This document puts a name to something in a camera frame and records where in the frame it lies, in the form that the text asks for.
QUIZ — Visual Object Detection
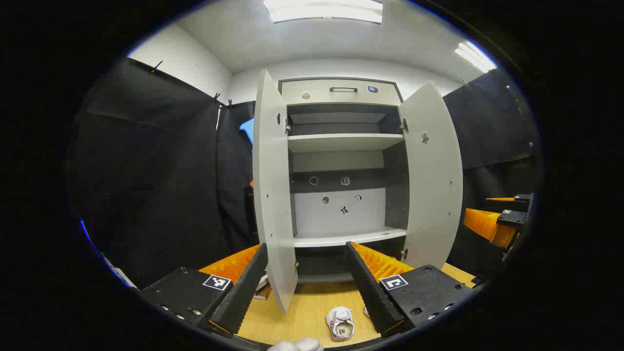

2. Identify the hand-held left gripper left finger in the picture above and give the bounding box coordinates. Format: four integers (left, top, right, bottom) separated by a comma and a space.
140, 242, 270, 338

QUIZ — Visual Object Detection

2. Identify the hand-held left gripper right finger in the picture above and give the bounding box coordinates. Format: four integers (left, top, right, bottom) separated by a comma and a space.
345, 241, 474, 338

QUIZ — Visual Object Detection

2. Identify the grey shoe cabinet door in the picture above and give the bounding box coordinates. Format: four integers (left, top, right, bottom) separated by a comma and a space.
253, 69, 299, 315
399, 80, 464, 270

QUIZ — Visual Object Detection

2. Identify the grey shoe cabinet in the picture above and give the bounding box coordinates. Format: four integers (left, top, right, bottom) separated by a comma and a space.
253, 69, 464, 315

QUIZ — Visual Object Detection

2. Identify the grey cabinet drawer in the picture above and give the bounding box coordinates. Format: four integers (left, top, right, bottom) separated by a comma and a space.
280, 78, 402, 106

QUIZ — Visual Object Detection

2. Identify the ceiling light panel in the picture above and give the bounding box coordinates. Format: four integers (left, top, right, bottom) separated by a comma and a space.
454, 40, 499, 75
263, 0, 384, 25

